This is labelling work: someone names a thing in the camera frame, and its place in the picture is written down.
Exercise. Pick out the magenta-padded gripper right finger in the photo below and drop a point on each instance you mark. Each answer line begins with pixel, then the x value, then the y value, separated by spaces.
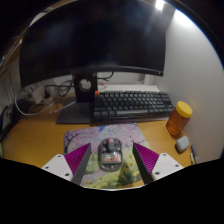
pixel 146 159

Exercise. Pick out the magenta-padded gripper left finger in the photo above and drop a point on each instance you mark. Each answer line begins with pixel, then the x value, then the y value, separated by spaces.
pixel 77 160

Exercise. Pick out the transparent computer mouse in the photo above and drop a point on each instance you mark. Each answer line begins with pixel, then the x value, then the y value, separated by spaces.
pixel 110 155

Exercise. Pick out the flower print mouse pad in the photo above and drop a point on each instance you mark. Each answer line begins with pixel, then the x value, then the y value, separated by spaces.
pixel 93 133

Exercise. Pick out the small grey earbud case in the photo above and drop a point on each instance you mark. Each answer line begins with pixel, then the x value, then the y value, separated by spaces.
pixel 182 144

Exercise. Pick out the dark pen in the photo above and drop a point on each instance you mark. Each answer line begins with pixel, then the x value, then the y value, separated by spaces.
pixel 193 155

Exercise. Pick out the orange jar with yellow lid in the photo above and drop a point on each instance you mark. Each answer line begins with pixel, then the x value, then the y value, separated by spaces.
pixel 178 120

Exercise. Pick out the black keyboard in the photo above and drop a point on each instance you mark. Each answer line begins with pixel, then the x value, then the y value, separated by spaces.
pixel 133 105

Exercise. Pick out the white charger block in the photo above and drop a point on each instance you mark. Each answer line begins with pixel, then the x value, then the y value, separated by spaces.
pixel 37 94

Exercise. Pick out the black computer monitor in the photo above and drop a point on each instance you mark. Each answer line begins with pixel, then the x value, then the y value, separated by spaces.
pixel 93 36

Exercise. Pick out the white wall lamp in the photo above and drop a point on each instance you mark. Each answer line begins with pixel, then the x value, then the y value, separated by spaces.
pixel 160 4

